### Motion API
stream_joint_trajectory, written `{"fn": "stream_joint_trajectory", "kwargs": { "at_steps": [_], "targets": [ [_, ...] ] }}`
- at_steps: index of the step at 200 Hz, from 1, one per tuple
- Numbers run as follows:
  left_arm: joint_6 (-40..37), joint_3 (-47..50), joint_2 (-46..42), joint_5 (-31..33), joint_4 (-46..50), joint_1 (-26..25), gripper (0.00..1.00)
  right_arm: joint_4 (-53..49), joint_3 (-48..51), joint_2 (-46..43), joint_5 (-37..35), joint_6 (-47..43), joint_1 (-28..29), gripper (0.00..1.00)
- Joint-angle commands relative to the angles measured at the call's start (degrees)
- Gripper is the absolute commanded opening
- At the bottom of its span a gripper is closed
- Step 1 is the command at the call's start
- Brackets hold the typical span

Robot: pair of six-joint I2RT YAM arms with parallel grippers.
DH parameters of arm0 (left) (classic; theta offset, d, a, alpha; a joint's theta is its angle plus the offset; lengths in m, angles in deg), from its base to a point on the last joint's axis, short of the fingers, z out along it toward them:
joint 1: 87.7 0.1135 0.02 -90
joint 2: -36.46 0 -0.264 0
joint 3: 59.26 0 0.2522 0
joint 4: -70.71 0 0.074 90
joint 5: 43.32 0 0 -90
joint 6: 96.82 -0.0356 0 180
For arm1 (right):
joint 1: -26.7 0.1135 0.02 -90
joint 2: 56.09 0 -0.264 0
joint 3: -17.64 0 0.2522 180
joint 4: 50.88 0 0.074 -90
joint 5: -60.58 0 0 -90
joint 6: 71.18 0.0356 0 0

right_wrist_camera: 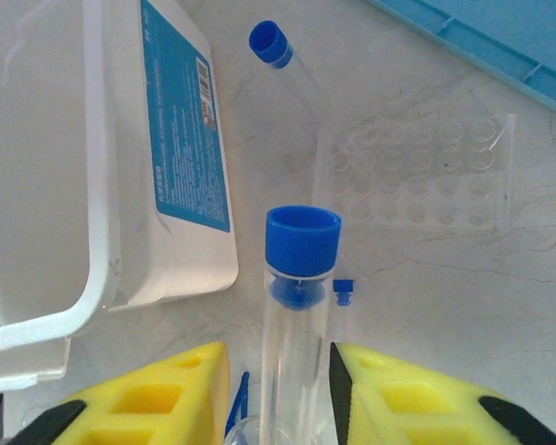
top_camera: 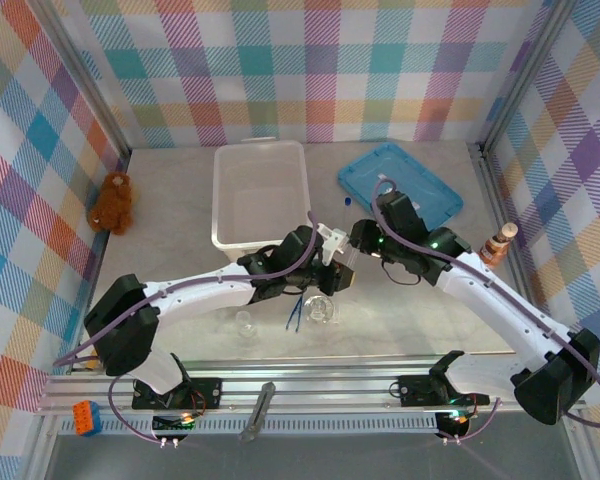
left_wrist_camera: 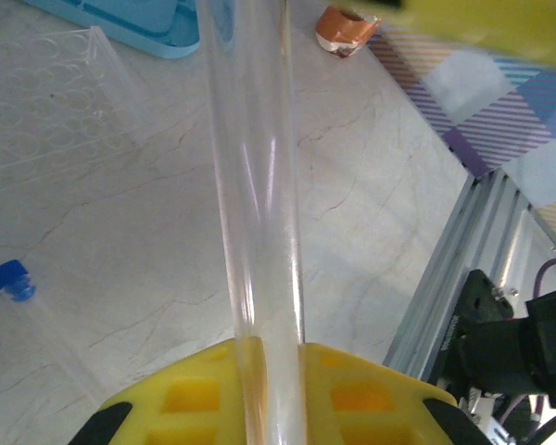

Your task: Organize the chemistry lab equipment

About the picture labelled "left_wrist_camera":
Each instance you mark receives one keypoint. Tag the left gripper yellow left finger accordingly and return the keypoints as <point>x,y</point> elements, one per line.
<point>190,398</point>

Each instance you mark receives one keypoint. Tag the clear acrylic test tube rack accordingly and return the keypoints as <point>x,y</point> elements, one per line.
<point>51,116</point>

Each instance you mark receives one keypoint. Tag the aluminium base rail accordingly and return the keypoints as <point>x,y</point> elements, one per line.
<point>468,232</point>

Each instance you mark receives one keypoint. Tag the blue plastic storage box lid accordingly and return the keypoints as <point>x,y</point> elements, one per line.
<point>134,23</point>

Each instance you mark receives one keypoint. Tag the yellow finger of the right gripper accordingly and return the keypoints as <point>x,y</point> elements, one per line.
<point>491,23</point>

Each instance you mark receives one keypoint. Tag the clear test tube blue cap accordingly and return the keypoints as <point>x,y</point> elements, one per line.
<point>259,185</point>
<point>11,278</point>

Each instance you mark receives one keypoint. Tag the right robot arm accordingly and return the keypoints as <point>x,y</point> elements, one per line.
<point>491,347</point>

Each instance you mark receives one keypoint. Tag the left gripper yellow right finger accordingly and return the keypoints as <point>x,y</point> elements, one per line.
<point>366,403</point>

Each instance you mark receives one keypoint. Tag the brown bottle with beige cap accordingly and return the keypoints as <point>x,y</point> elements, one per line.
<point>345,30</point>

